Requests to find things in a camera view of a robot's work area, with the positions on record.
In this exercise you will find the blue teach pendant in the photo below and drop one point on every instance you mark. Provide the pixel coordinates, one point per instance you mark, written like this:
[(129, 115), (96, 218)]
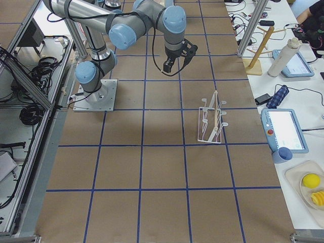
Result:
[(282, 129), (297, 67)]

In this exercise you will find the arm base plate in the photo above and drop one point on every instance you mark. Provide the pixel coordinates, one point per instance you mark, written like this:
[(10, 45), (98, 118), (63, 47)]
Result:
[(102, 100)]

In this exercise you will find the white wire cup rack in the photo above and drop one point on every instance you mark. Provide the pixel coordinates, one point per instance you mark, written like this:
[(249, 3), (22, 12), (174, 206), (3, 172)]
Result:
[(210, 124)]

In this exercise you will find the blue round cup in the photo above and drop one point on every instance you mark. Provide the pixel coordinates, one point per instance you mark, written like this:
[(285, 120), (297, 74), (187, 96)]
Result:
[(282, 155)]

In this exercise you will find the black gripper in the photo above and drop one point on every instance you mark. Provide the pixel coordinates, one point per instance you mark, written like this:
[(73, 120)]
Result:
[(172, 54)]

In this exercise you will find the white cylindrical bottle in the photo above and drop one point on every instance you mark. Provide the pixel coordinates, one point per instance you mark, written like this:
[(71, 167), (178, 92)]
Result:
[(285, 55)]

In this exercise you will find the cream tray with plate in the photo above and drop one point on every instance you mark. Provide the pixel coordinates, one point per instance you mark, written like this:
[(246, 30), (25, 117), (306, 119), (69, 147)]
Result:
[(295, 177)]

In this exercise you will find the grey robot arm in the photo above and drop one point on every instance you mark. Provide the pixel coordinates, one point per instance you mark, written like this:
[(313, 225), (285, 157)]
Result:
[(123, 29)]

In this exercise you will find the plaid folded umbrella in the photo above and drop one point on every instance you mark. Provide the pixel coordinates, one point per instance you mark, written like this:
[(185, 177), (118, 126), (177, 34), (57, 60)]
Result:
[(277, 98)]

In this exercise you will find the yellow lemon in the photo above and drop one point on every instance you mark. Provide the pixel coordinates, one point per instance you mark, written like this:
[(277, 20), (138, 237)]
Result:
[(311, 180)]

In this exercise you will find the wooden mug tree stand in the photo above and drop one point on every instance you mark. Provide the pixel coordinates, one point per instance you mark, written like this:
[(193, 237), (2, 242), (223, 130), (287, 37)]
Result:
[(253, 66)]

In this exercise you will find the sliced yellow fruit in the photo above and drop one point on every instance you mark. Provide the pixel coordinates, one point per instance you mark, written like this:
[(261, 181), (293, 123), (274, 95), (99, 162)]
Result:
[(318, 198)]

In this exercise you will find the aluminium frame post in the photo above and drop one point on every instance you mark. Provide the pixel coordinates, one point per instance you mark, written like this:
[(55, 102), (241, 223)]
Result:
[(256, 15)]

